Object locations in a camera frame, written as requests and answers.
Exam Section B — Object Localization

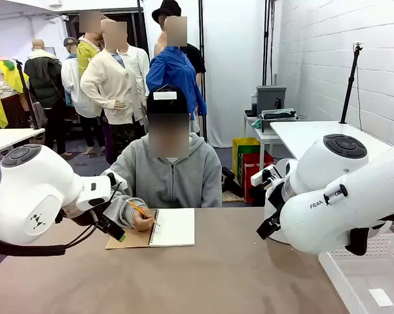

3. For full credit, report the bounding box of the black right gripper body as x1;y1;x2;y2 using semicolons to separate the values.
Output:
262;173;286;217

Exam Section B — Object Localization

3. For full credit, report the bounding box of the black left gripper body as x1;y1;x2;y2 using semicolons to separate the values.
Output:
69;208;111;232

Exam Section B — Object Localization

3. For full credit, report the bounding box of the yellow pencil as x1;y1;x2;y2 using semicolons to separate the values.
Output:
124;198;161;227

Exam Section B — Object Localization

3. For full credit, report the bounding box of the spiral notebook with kraft cover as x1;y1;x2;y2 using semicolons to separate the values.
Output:
105;207;196;250

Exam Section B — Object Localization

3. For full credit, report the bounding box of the person's right forearm grey sleeve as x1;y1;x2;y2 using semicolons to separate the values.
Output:
102;195;149;229

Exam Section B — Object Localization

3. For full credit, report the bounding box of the person's right hand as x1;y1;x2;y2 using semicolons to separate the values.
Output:
130;205;156;232

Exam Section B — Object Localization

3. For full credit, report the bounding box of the red bag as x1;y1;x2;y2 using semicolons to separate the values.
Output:
242;152;276;203

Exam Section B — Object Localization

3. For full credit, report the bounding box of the green bag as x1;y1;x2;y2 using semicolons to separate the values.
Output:
238;143;266;177

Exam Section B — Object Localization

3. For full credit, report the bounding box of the small white table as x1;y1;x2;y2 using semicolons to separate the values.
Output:
244;114;283;158

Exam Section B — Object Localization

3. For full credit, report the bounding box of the large white desk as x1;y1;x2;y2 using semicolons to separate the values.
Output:
269;120;394;162

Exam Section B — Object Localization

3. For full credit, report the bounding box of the yellow bag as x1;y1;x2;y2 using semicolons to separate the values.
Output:
232;137;262;184

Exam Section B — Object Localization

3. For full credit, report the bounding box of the grey tray with green cloth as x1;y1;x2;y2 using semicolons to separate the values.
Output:
260;109;298;133

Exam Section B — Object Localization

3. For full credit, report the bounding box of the person in grey hoodie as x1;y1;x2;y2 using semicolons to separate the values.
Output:
100;132;223;229

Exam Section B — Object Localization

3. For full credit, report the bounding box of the white perforated plastic basket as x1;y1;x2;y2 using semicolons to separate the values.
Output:
317;234;394;314

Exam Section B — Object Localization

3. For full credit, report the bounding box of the grey box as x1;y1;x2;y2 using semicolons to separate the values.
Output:
256;85;288;117

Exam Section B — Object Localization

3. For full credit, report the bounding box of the white side table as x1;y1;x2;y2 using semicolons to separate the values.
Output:
0;128;46;156

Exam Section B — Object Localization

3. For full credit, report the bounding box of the black tripod with tall pole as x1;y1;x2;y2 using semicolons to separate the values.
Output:
339;42;364;124

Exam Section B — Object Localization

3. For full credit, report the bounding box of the small white paper slip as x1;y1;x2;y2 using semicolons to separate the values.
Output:
368;287;394;307

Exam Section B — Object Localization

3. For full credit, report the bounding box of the mannequin in white shirt, cap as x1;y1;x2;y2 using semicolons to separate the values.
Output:
61;37;105;155

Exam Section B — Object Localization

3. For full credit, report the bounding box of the person in camouflage trousers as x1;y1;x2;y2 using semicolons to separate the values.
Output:
80;19;146;164

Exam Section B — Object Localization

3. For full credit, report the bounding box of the black tripod with short pole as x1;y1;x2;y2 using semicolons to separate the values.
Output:
13;58;41;130

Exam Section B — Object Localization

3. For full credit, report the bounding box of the black light stand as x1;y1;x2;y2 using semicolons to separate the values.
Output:
264;0;278;86

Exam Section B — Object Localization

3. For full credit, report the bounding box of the black backdrop pole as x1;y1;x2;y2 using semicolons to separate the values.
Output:
198;0;207;138

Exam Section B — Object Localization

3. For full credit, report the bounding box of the mannequin in white open shirt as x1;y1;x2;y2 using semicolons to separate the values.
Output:
118;44;152;131

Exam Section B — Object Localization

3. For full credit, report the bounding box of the mannequin in blue shirt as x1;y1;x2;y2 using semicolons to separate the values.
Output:
146;16;207;131

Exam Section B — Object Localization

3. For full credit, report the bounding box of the mannequin in yellow-green shirt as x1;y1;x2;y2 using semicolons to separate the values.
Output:
76;9;103;78

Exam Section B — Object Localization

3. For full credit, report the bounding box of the mannequin in black t-shirt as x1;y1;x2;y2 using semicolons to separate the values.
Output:
152;22;207;75

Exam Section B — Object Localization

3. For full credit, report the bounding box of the black bucket hat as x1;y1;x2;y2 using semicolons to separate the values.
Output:
151;0;182;24

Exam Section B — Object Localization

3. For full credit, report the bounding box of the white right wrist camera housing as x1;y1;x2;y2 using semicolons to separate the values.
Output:
250;164;278;187

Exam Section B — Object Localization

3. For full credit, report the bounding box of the black left arm cable sleeve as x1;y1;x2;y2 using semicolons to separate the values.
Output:
0;220;100;257

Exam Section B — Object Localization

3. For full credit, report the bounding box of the black arm cable sleeve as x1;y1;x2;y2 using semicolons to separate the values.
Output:
0;220;100;257
346;225;386;256

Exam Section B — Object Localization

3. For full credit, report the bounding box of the black right arm cable sleeve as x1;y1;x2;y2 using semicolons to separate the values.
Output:
346;225;386;256

